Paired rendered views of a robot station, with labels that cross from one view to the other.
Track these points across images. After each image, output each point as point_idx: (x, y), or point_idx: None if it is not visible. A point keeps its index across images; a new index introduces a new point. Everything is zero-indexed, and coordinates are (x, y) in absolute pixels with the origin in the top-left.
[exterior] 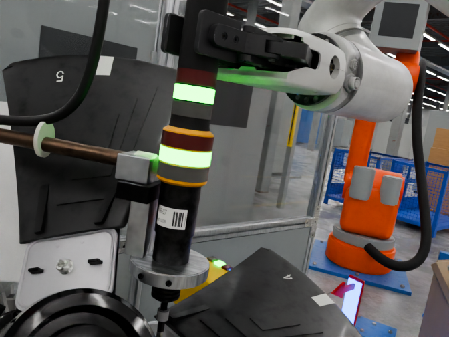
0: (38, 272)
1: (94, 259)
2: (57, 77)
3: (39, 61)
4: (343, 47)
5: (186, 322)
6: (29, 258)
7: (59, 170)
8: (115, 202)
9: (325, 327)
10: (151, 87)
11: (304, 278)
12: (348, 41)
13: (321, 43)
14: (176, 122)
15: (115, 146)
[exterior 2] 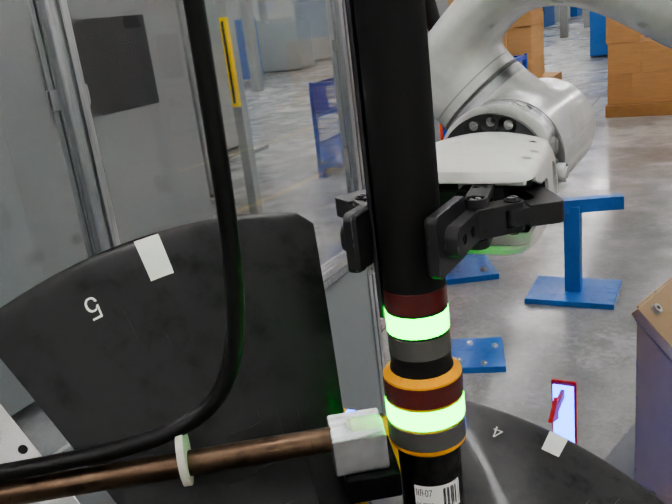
0: None
1: None
2: (91, 313)
3: (39, 293)
4: (537, 127)
5: None
6: None
7: (196, 476)
8: (320, 494)
9: (586, 488)
10: (252, 269)
11: (514, 422)
12: (533, 109)
13: (544, 162)
14: (414, 372)
15: (266, 401)
